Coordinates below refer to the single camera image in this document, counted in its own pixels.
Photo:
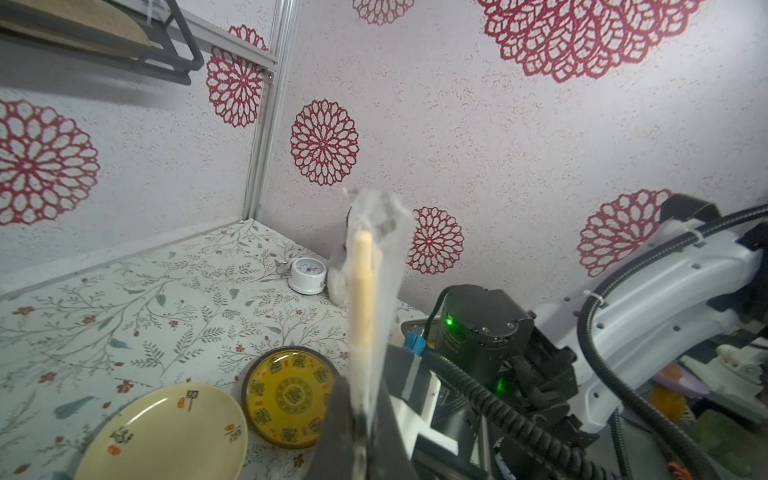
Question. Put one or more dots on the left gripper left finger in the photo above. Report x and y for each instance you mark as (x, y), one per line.
(334, 452)

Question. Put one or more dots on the cream small plate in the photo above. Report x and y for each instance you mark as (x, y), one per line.
(183, 431)

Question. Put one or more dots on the floral table mat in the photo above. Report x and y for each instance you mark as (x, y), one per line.
(75, 352)

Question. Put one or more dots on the grey husky plush toy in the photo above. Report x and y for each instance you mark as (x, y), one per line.
(336, 271)

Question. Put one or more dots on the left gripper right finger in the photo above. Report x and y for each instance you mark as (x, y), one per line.
(386, 453)

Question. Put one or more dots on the yellow patterned plate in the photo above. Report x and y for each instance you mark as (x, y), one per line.
(285, 396)

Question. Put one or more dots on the white digital scale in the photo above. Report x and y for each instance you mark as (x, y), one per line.
(417, 327)

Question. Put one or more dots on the grey wall shelf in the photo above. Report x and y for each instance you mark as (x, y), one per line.
(149, 38)

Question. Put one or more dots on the chopsticks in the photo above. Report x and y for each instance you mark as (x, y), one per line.
(362, 276)

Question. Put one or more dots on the small white alarm clock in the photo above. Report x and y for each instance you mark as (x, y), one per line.
(307, 275)

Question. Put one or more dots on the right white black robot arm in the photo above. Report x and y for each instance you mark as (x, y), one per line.
(700, 275)

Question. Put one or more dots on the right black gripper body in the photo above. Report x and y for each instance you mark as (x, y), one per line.
(504, 395)

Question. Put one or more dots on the clear plastic chopstick wrapper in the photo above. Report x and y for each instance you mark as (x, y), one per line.
(392, 225)

